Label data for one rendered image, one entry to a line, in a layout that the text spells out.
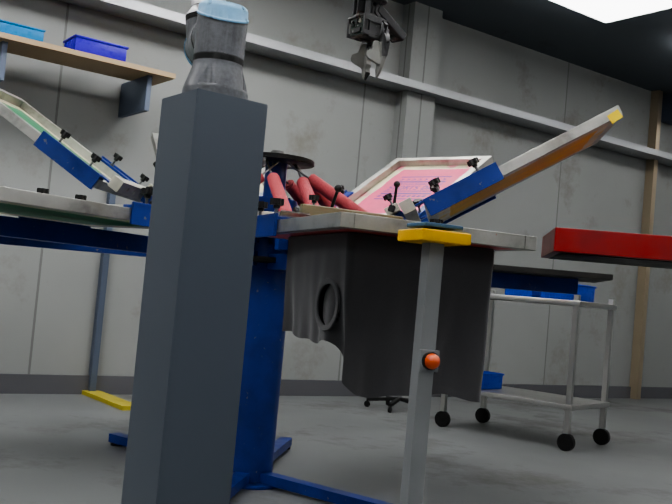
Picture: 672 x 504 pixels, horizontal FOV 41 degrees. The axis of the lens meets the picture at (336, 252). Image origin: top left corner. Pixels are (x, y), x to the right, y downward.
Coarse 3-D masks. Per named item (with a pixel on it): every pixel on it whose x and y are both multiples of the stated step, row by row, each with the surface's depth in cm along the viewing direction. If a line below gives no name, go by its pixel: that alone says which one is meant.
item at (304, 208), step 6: (306, 204) 281; (300, 210) 282; (306, 210) 281; (312, 210) 282; (318, 210) 283; (324, 210) 283; (330, 210) 284; (336, 210) 285; (342, 210) 286; (348, 210) 287; (354, 210) 288; (384, 216) 291; (390, 216) 292; (396, 216) 293
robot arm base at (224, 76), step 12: (204, 60) 200; (216, 60) 199; (228, 60) 200; (240, 60) 203; (192, 72) 201; (204, 72) 199; (216, 72) 198; (228, 72) 199; (240, 72) 203; (192, 84) 199; (204, 84) 197; (216, 84) 197; (228, 84) 198; (240, 84) 201; (240, 96) 200
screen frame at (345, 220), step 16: (288, 224) 256; (304, 224) 244; (320, 224) 233; (336, 224) 223; (352, 224) 222; (368, 224) 224; (384, 224) 225; (400, 224) 227; (480, 240) 236; (496, 240) 238; (512, 240) 240; (528, 240) 242
